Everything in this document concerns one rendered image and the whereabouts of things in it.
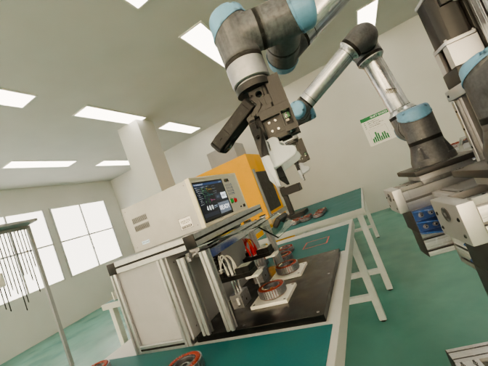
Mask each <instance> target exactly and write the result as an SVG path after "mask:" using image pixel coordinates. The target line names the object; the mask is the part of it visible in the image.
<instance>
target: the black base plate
mask: <svg viewBox="0 0 488 366"><path fill-rule="evenodd" d="M340 254H341V252H340V249H339V248H338V249H335V250H331V251H327V252H324V253H319V254H316V255H313V256H308V257H305V258H302V259H297V260H298V263H299V264H300V263H303V262H307V265H306V268H305V270H304V272H303V274H302V275H301V276H300V277H294V278H290V279H287V280H284V281H285V284H286V285H287V284H290V283H294V282H296V284H297V286H296V288H295V290H294V292H293V294H292V296H291V297H290V300H289V302H288V303H286V304H279V305H276V306H269V307H265V308H261V309H254V310H251V306H252V304H253V303H254V301H255V300H256V299H257V298H258V296H259V295H258V292H257V290H258V289H259V284H255V282H254V280H253V278H251V279H249V280H248V281H247V283H246V284H244V286H243V287H246V286H247V288H248V291H249V293H250V295H251V300H250V301H249V302H248V304H247V305H246V306H245V308H241V309H234V308H233V305H232V302H231V300H230V301H229V304H230V306H231V308H232V311H233V314H234V316H235V319H236V322H237V327H236V329H235V330H234V331H229V332H227V330H226V328H225V325H224V322H223V319H222V317H221V314H220V312H219V313H218V314H217V315H216V316H215V317H214V318H213V319H212V320H211V324H212V326H213V329H214V331H213V332H211V334H210V335H206V336H203V334H202V331H201V332H200V333H199V334H198V335H197V337H196V338H197V340H198V343H200V342H204V341H212V340H217V339H222V338H230V337H235V336H243V335H248V334H252V333H261V332H266V331H271V330H279V329H283V328H291V327H296V326H301V325H309V324H314V323H318V322H326V321H327V318H328V311H329V307H330V301H331V297H332V293H333V286H334V282H335V278H336V272H337V268H338V262H339V258H340ZM267 271H268V274H269V276H268V278H267V279H266V281H265V282H262V283H260V285H261V286H262V285H264V283H266V282H270V280H271V279H272V277H273V276H274V275H275V273H276V270H275V266H272V267H267ZM243 287H242V288H243Z"/></svg>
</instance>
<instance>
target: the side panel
mask: <svg viewBox="0 0 488 366"><path fill-rule="evenodd" d="M110 279H111V281H112V284H113V287H114V289H115V293H116V295H117V298H118V302H119V304H120V307H121V311H122V313H123V317H124V319H125V322H126V326H127V328H128V331H129V334H130V336H131V340H132V343H133V345H134V349H135V352H136V354H137V355H140V354H149V353H153V352H159V351H167V350H172V349H180V348H185V347H189V346H194V343H197V340H196V338H192V336H191V334H190V331H189V328H188V326H187V322H186V319H185V318H184V314H183V311H182V308H181V306H180V303H179V299H178V297H177V295H176V291H175V289H174V286H173V283H172V281H171V277H170V274H169V273H168V269H167V266H166V263H165V261H164V259H160V260H157V261H154V262H151V263H149V264H145V265H142V266H140V267H136V268H133V269H130V270H127V271H125V272H121V273H118V274H115V275H113V276H110Z"/></svg>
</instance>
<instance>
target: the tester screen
mask: <svg viewBox="0 0 488 366"><path fill-rule="evenodd" d="M192 186H193V187H194V190H195V193H196V195H197V198H198V201H199V204H200V207H201V209H202V212H203V215H204V217H205V215H206V214H209V213H211V212H214V211H217V210H219V212H220V213H219V214H217V215H215V216H211V217H209V218H207V219H206V217H205V220H206V221H208V220H210V219H213V218H216V217H217V216H221V215H222V214H225V213H228V212H230V211H232V210H230V211H227V212H224V213H221V211H220V208H219V205H218V203H219V202H222V201H225V200H228V198H222V199H220V200H216V197H215V194H216V193H219V192H224V191H225V190H224V187H223V184H222V182H221V180H220V181H215V182H206V183H201V184H193V185H192ZM211 204H213V206H214V208H215V209H214V210H212V211H209V212H208V211H207V209H206V206H209V205H211Z"/></svg>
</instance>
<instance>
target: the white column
mask: <svg viewBox="0 0 488 366"><path fill-rule="evenodd" d="M118 134H119V136H120V138H121V142H122V145H123V148H124V150H125V153H126V157H127V158H128V161H129V165H130V167H131V170H132V173H133V175H134V179H135V182H136V183H137V187H138V190H139V193H140V195H141V198H142V200H144V199H146V198H148V197H150V196H152V195H155V194H157V193H159V192H161V191H163V190H166V189H168V188H169V187H172V186H174V185H176V184H175V182H174V178H173V176H172V174H171V170H170V168H169V166H168V162H167V160H166V157H165V154H164V151H163V148H162V146H161V143H160V140H159V138H158V135H157V132H156V130H155V127H154V124H153V122H152V121H145V120H138V119H135V120H134V121H132V122H131V123H129V124H126V125H125V126H123V127H122V128H120V129H119V130H118Z"/></svg>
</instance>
